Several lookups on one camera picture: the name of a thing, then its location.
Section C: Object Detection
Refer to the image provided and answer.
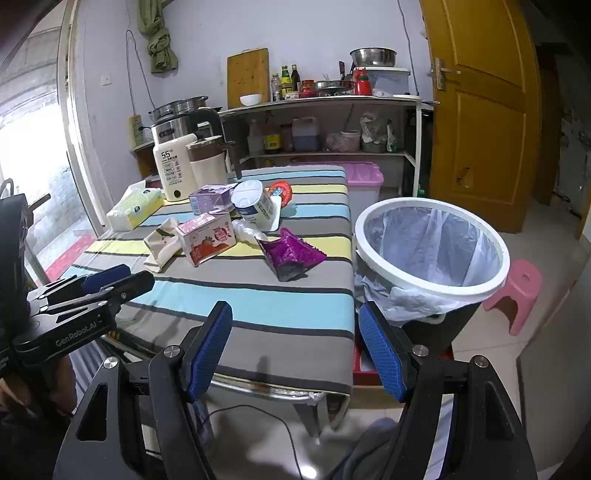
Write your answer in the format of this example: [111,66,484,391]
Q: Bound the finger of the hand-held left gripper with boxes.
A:
[30,270,156,324]
[28,264,132,305]

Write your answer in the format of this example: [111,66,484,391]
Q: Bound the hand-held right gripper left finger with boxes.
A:
[55,301,234,480]

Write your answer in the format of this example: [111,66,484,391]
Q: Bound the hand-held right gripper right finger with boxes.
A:
[358,302,539,480]

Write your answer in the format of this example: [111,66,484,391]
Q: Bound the cream paper wrapper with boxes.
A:
[143,218,185,273]

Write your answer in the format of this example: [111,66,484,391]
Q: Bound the white trash bin with liner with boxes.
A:
[353,198,511,365]

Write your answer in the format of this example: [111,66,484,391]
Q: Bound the pink strawberry milk carton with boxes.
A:
[174,215,237,267]

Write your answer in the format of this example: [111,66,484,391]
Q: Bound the translucent white trash bag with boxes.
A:
[355,205,502,324]

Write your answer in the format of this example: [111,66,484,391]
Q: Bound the purple milk carton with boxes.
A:
[188,184,238,217]

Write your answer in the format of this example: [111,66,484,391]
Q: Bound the purple snack packet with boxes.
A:
[256,227,326,282]

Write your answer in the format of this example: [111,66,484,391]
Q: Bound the white plastic wrapper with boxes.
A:
[232,219,269,245]

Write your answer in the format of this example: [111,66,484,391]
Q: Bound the blue white milk carton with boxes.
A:
[230,180,280,230]

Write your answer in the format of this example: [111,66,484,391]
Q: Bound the red round lid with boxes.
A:
[268,181,296,217]

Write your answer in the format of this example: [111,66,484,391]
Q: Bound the person's left hand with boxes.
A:
[0,357,79,418]

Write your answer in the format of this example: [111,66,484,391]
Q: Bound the green and white tissue pack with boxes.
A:
[106,181,164,232]

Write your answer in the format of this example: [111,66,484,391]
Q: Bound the striped tablecloth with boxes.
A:
[69,165,356,395]

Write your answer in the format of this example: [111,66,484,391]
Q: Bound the metal rimmed table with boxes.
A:
[104,330,356,439]

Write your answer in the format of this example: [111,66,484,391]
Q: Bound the person's grey pants leg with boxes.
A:
[332,418,402,480]

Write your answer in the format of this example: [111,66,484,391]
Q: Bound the wooden side cabinet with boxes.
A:
[130,141,158,178]

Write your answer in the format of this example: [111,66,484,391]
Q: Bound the white water warmer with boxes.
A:
[152,134,199,203]

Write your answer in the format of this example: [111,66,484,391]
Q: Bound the pink plastic stool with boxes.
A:
[482,258,543,335]

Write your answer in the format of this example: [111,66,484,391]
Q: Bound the glass balcony door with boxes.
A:
[0,0,109,287]

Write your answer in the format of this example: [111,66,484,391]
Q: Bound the stainless steel electric pot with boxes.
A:
[148,96,209,145]

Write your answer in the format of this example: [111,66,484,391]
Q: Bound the pink lidded storage box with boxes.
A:
[291,161,385,208]

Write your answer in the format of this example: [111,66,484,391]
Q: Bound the clear plastic bottle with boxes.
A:
[248,119,264,155]

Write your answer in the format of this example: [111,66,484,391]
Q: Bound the dark bottle yellow label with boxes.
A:
[263,117,282,154]

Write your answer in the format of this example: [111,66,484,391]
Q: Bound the white kitchen shelf unit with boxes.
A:
[217,95,439,197]

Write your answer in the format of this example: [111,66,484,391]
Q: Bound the crumpled white green plastic bag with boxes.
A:
[360,113,400,154]

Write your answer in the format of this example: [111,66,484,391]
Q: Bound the plastic oil jug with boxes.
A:
[292,117,320,152]

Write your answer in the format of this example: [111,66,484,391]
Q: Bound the green hanging cloth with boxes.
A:
[137,0,178,75]

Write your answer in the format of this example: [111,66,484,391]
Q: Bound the yellow wooden door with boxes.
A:
[418,0,543,234]

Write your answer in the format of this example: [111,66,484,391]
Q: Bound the wooden cutting board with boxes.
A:
[226,47,270,109]

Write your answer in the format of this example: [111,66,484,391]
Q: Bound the clear plastic storage container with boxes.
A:
[365,67,411,97]

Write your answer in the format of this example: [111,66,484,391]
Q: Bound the stainless steel pan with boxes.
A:
[314,80,354,97]

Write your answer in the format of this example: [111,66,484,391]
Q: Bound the stainless steel basin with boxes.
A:
[349,47,398,68]

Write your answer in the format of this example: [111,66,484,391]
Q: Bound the black floor cable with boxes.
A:
[203,406,305,480]

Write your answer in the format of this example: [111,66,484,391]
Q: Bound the metal door handle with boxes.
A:
[434,58,461,92]

